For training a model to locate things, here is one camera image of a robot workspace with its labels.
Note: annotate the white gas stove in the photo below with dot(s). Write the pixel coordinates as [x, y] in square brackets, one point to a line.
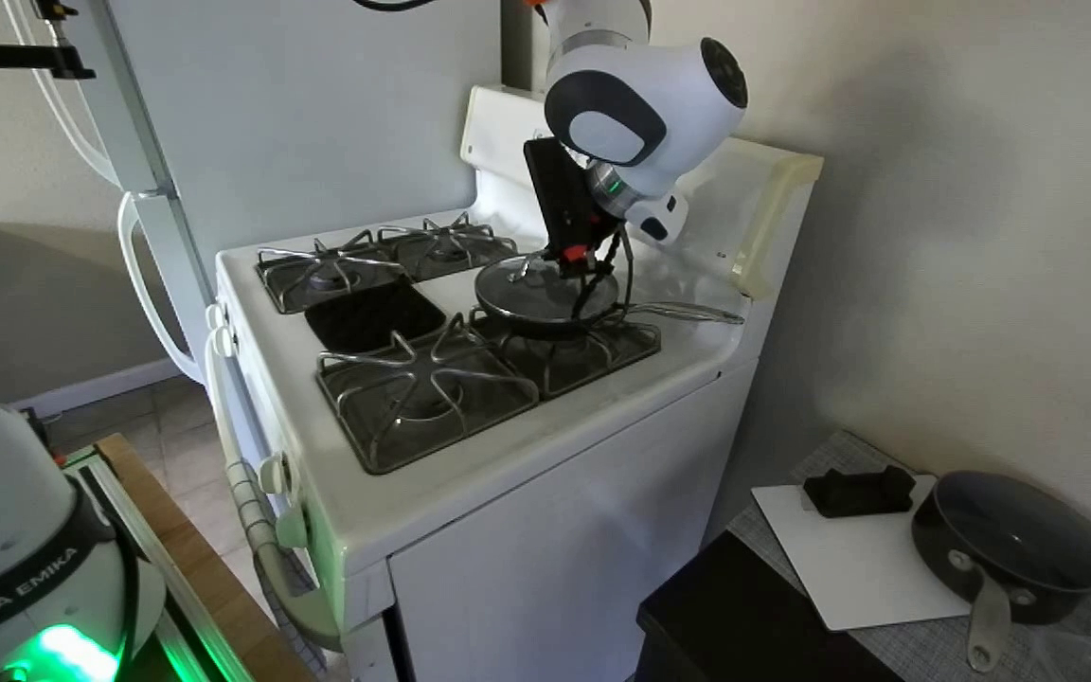
[548, 571]

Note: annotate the small black object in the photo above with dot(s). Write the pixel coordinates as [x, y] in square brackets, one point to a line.
[859, 495]

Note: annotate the wooden board edge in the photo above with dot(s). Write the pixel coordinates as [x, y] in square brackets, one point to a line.
[191, 571]

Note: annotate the black box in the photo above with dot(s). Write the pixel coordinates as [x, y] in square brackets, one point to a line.
[735, 618]

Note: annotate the white cutting board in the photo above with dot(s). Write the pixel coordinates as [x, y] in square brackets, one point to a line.
[851, 571]

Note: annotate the black burner grate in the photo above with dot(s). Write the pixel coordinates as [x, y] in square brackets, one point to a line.
[321, 270]
[427, 379]

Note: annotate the black square potholder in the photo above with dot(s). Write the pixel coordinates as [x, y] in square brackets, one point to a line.
[378, 316]

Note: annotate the white refrigerator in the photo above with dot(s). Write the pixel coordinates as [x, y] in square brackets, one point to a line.
[321, 115]

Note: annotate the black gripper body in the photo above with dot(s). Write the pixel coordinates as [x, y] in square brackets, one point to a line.
[570, 204]

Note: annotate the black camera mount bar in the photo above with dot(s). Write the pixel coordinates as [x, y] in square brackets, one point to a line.
[15, 60]

